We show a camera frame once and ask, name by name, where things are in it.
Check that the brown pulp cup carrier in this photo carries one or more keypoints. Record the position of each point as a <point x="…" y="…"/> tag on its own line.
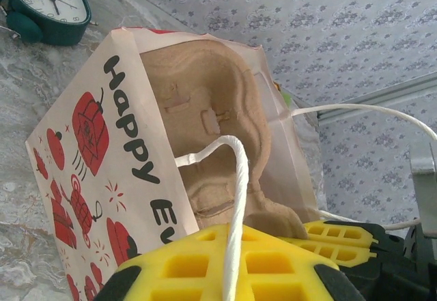
<point x="191" y="75"/>

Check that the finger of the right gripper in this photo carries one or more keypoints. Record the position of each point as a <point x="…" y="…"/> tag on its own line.
<point x="425" y="164"/>

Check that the aluminium side rail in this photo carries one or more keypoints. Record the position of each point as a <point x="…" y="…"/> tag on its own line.
<point x="375" y="101"/>

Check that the teal alarm clock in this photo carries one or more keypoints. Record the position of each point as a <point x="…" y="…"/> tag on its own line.
<point x="65" y="33"/>

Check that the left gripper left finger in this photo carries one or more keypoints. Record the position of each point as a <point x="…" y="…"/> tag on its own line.
<point x="273" y="273"/>

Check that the yellow red napkin stack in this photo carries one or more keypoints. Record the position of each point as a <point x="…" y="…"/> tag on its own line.
<point x="277" y="86"/>

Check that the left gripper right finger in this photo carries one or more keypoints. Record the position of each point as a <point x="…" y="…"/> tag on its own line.
<point x="334" y="243"/>

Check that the red white paper gift bag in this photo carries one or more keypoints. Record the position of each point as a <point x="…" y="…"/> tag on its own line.
<point x="102" y="133"/>

